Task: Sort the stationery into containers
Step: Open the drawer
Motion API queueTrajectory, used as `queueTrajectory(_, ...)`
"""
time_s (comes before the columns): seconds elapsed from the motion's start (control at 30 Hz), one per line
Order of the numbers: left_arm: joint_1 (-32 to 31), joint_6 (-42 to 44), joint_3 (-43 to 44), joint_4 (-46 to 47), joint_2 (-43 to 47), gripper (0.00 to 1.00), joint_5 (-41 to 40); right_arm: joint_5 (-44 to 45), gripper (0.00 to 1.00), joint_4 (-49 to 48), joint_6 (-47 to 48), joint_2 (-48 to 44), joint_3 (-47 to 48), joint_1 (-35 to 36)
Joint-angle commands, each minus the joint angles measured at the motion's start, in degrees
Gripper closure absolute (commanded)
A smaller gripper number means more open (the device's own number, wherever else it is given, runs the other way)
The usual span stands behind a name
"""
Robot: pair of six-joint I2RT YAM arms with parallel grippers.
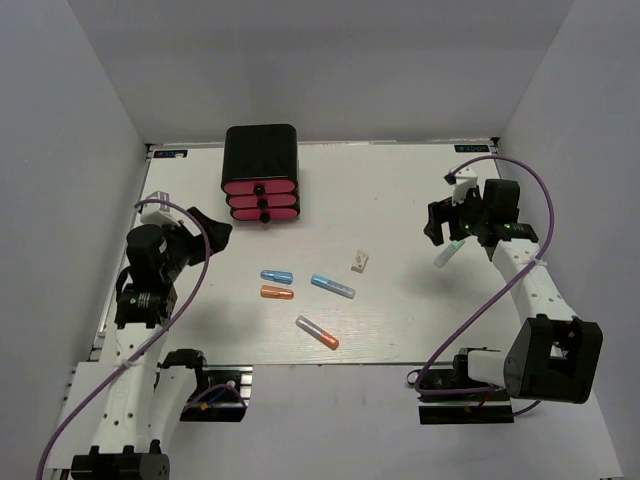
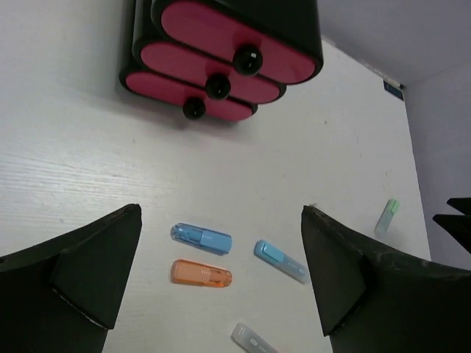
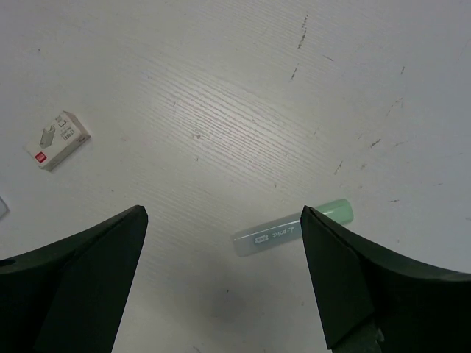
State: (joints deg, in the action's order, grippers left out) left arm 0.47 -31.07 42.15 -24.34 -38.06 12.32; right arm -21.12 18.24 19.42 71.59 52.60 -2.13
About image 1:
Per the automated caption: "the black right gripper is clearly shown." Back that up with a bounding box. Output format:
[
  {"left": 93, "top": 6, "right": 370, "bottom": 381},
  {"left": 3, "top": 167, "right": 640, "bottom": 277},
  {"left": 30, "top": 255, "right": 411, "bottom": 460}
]
[{"left": 425, "top": 184, "right": 490, "bottom": 246}]

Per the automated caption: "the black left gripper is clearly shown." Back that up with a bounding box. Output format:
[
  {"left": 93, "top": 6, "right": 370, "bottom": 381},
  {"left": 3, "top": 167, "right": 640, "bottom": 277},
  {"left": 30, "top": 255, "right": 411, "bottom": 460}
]
[{"left": 161, "top": 207, "right": 233, "bottom": 282}]

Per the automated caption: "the green capped lead tube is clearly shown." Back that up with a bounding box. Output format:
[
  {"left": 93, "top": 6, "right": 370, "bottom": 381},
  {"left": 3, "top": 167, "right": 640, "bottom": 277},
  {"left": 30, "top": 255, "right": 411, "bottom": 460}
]
[{"left": 434, "top": 240, "right": 465, "bottom": 268}]

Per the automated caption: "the pink drawer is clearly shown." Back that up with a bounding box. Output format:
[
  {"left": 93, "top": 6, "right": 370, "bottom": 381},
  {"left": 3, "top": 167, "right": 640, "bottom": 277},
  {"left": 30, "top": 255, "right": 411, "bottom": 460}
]
[
  {"left": 226, "top": 192, "right": 299, "bottom": 209},
  {"left": 222, "top": 178, "right": 297, "bottom": 196},
  {"left": 231, "top": 205, "right": 300, "bottom": 223}
]

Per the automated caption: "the pink bottom drawer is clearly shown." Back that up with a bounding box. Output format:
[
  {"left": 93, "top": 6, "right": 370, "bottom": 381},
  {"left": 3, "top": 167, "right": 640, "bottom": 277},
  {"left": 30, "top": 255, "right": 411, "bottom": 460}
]
[{"left": 231, "top": 205, "right": 300, "bottom": 223}]

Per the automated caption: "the pink top drawer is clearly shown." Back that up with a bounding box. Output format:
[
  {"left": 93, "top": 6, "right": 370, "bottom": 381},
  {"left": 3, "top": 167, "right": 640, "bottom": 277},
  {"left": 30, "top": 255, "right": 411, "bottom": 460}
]
[{"left": 222, "top": 178, "right": 297, "bottom": 196}]

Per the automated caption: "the white staples box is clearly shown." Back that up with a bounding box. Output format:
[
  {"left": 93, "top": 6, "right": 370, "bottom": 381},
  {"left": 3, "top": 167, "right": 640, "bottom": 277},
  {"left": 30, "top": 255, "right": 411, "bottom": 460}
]
[{"left": 351, "top": 249, "right": 369, "bottom": 273}]

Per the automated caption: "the orange correction tape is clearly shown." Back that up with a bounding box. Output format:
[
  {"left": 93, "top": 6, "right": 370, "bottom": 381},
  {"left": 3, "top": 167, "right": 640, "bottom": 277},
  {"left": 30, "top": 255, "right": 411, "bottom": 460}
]
[{"left": 260, "top": 285, "right": 294, "bottom": 300}]

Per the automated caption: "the blue correction tape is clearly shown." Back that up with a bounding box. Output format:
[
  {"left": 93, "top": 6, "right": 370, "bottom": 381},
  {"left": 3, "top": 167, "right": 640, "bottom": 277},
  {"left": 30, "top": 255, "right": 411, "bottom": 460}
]
[{"left": 260, "top": 270, "right": 293, "bottom": 284}]

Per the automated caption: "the blue capped lead tube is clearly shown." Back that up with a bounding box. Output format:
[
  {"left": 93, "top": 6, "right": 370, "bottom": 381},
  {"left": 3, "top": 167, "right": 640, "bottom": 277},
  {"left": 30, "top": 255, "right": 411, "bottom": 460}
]
[{"left": 311, "top": 274, "right": 356, "bottom": 299}]

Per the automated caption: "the orange capped lead tube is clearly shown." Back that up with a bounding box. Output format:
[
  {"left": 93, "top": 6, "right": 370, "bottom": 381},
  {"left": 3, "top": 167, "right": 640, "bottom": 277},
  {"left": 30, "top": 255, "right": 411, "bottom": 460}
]
[{"left": 295, "top": 316, "right": 339, "bottom": 350}]

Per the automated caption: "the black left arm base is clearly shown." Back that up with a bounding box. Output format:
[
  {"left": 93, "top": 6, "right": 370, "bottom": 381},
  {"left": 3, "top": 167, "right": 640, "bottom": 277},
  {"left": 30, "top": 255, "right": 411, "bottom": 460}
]
[{"left": 160, "top": 349, "right": 253, "bottom": 423}]

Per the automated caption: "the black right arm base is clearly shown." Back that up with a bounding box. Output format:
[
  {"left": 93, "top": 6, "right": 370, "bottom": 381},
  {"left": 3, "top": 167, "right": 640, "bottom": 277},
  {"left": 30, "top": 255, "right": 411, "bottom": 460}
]
[{"left": 418, "top": 348, "right": 514, "bottom": 426}]

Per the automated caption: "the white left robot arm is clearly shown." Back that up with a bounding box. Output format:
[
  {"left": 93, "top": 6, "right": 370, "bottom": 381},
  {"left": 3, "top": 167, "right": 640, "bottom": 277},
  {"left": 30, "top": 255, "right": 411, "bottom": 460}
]
[{"left": 70, "top": 205, "right": 232, "bottom": 479}]

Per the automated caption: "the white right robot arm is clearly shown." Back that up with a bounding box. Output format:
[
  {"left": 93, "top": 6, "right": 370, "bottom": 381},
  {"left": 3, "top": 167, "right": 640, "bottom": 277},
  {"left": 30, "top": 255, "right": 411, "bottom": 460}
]
[{"left": 418, "top": 174, "right": 603, "bottom": 404}]

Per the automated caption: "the black drawer cabinet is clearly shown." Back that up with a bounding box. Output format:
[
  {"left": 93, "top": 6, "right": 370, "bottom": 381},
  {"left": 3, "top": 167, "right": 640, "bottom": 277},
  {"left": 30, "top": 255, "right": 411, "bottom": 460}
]
[{"left": 221, "top": 124, "right": 299, "bottom": 197}]

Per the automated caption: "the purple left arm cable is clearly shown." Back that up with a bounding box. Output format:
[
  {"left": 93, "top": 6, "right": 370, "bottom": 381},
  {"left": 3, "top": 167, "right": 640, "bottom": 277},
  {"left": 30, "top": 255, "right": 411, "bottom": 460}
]
[{"left": 33, "top": 198, "right": 213, "bottom": 480}]

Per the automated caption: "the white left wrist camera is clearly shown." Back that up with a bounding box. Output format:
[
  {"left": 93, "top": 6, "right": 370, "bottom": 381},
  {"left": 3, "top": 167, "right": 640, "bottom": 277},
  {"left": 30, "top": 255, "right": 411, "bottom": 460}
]
[{"left": 139, "top": 190, "right": 179, "bottom": 226}]

